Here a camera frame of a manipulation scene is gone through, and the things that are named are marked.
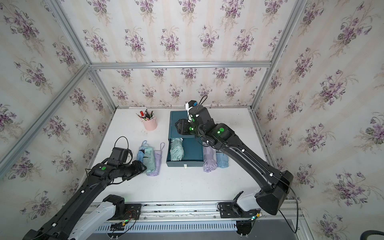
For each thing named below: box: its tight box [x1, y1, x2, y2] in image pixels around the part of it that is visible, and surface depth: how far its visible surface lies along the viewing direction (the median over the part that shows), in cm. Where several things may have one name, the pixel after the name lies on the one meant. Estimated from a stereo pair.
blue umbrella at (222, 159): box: [216, 151, 229, 168], surface depth 90 cm
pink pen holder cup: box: [143, 117, 158, 131], surface depth 105 cm
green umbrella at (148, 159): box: [143, 147, 155, 173], surface depth 87 cm
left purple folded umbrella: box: [147, 142, 165, 176], surface depth 89 cm
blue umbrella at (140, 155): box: [136, 150, 145, 163], surface depth 90 cm
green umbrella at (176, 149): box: [170, 138, 184, 161], surface depth 75 cm
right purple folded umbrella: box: [203, 146, 218, 173], surface depth 88 cm
